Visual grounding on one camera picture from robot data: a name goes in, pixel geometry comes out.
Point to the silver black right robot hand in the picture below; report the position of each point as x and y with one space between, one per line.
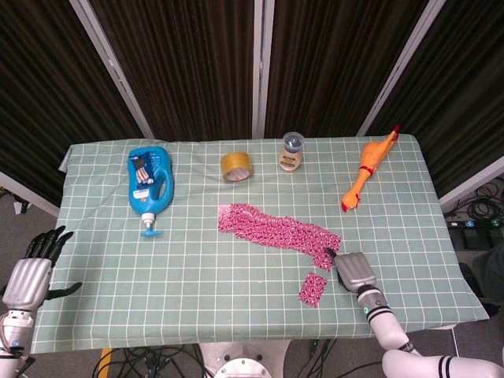
354 271

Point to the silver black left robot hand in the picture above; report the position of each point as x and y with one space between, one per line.
25 281

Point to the small pink patterned packet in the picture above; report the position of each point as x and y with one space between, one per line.
313 289

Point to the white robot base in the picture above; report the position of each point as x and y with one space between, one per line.
244 362

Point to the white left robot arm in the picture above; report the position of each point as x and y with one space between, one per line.
15 330

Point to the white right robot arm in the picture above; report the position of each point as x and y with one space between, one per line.
393 332

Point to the pink patterned cloth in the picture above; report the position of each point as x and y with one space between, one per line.
275 232

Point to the orange rubber chicken toy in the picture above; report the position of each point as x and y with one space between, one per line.
372 155

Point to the small clear lidded jar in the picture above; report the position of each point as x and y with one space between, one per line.
291 162

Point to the black power strip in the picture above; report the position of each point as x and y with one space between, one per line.
472 224

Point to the blue detergent pump bottle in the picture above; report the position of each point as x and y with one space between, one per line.
151 204

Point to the green checked tablecloth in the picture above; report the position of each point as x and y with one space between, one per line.
197 295

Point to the brown packing tape roll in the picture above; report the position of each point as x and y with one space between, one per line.
232 159

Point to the dark ribbed partition panel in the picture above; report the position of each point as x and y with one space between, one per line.
189 67
334 59
39 98
464 98

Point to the white partition base rail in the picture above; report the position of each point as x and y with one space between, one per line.
27 193
472 185

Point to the white partition post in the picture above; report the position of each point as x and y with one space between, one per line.
263 67
401 67
112 67

